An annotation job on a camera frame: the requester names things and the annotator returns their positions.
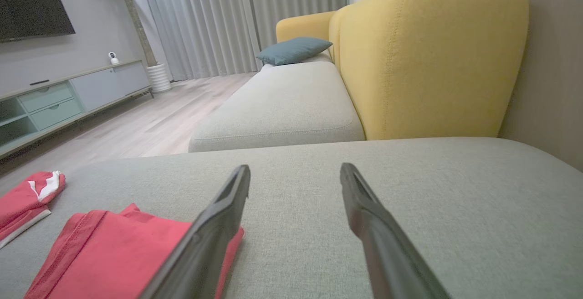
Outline black wall television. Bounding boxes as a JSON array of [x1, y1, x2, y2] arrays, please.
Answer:
[[0, 0, 76, 43]]

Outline white ribbed plant pot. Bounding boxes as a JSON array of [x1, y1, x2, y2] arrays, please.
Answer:
[[146, 63, 173, 93]]

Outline red shorts with white trim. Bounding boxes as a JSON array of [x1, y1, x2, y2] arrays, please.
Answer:
[[0, 170, 66, 249]]

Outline indoor tree plant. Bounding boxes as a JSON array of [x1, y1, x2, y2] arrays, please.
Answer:
[[95, 0, 158, 67]]

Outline yellow sofa backrest cushion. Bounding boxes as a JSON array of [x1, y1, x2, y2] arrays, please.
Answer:
[[338, 0, 530, 141], [276, 11, 337, 58], [328, 7, 347, 65]]

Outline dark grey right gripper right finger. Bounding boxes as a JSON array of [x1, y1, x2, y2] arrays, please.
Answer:
[[339, 162, 451, 299]]

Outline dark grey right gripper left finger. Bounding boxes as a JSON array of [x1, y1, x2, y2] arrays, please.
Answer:
[[139, 165, 251, 299]]

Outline red Bulls 23 jersey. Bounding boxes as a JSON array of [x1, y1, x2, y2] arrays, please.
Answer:
[[24, 203, 245, 299]]

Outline teal throw pillow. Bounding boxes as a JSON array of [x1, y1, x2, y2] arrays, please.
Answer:
[[256, 37, 333, 66]]

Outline grey green tv cabinet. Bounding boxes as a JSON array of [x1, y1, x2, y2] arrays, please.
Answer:
[[0, 59, 153, 159]]

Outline grey pleated curtains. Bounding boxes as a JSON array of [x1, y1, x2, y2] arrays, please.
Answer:
[[130, 0, 349, 82]]

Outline large grey sofa chaise seat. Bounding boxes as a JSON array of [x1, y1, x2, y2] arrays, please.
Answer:
[[0, 136, 583, 299]]

